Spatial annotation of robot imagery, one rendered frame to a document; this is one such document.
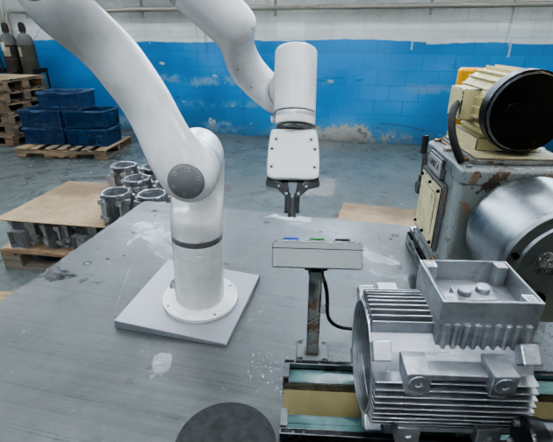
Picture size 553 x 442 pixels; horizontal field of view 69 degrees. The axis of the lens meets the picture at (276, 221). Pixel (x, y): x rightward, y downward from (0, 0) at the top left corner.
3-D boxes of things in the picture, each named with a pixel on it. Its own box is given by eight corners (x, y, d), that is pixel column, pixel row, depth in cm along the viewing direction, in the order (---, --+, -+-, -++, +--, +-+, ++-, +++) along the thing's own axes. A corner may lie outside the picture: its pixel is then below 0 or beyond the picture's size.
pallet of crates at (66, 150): (132, 144, 580) (124, 87, 547) (105, 160, 508) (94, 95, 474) (53, 142, 590) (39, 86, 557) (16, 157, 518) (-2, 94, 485)
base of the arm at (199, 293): (148, 315, 97) (140, 250, 89) (181, 272, 114) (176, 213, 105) (223, 330, 94) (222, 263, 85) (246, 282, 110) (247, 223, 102)
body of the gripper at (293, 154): (267, 119, 77) (265, 178, 76) (320, 120, 76) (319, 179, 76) (269, 129, 84) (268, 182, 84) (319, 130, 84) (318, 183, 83)
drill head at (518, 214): (531, 246, 109) (558, 156, 98) (631, 340, 75) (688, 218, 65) (436, 244, 110) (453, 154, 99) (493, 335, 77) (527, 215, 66)
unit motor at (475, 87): (483, 200, 131) (515, 60, 114) (536, 248, 101) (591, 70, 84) (403, 198, 133) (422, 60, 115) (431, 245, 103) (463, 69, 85)
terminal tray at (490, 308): (493, 301, 60) (505, 260, 57) (531, 352, 50) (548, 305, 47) (412, 299, 61) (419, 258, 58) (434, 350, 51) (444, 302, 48)
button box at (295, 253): (357, 267, 82) (357, 240, 82) (362, 270, 75) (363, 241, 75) (273, 264, 83) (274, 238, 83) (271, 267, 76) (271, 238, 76)
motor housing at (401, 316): (463, 359, 70) (486, 266, 62) (517, 465, 53) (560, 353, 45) (347, 356, 71) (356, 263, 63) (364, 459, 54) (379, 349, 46)
